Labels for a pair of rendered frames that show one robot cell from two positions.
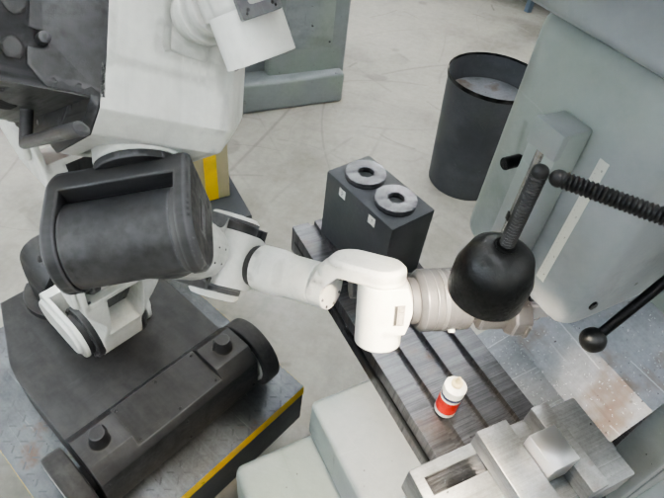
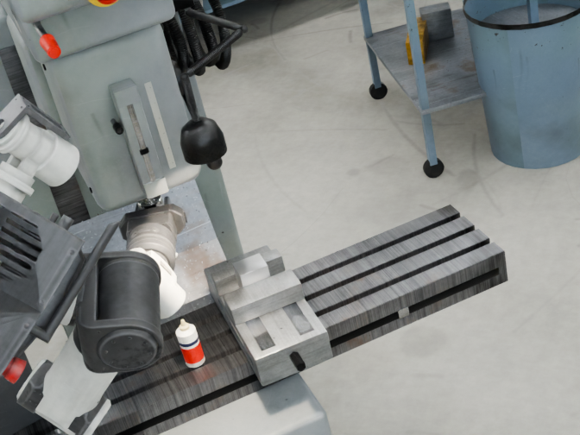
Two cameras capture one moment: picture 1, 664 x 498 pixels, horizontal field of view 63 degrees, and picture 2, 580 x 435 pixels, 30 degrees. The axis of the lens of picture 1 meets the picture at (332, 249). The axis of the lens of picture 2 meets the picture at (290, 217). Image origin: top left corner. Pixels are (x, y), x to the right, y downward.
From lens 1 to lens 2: 1.41 m
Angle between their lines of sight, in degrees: 56
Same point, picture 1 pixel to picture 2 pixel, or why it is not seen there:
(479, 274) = (209, 134)
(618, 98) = (127, 55)
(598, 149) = (139, 82)
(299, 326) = not seen: outside the picture
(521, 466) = (261, 288)
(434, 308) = (166, 245)
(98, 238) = (141, 299)
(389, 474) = (245, 419)
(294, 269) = not seen: hidden behind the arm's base
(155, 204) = (123, 267)
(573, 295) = not seen: hidden behind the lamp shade
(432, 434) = (218, 368)
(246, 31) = (66, 147)
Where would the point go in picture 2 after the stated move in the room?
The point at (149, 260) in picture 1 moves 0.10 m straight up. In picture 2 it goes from (156, 286) to (137, 229)
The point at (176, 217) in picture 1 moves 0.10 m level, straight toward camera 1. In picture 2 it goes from (138, 255) to (206, 236)
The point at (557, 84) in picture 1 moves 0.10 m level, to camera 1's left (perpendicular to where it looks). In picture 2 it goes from (93, 80) to (73, 110)
